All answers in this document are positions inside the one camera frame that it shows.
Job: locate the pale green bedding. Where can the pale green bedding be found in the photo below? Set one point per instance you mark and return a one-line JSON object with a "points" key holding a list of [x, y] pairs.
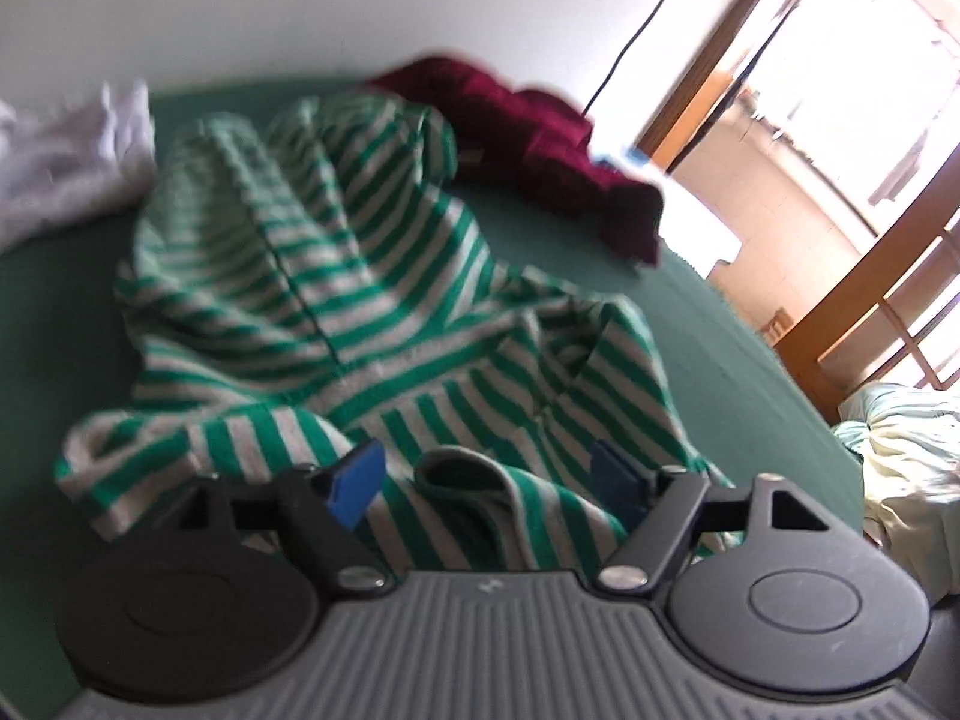
{"points": [[907, 450]]}

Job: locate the green bed sheet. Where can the green bed sheet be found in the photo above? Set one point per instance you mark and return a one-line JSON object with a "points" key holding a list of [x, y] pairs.
{"points": [[712, 330]]}

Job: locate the dark red garment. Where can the dark red garment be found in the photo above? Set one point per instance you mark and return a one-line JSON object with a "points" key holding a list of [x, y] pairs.
{"points": [[525, 135]]}

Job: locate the white garment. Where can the white garment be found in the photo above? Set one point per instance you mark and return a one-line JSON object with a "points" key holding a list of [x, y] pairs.
{"points": [[60, 165]]}

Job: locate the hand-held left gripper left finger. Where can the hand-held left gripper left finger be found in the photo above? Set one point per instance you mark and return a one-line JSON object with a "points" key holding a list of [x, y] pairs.
{"points": [[356, 484]]}

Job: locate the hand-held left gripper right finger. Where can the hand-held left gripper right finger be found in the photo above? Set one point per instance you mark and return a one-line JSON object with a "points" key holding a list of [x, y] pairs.
{"points": [[615, 480]]}

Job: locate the green white striped hoodie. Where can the green white striped hoodie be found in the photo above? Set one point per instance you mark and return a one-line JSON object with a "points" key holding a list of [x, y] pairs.
{"points": [[337, 277]]}

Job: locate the wooden window frame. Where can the wooden window frame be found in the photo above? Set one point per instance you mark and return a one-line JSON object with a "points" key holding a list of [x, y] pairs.
{"points": [[840, 315]]}

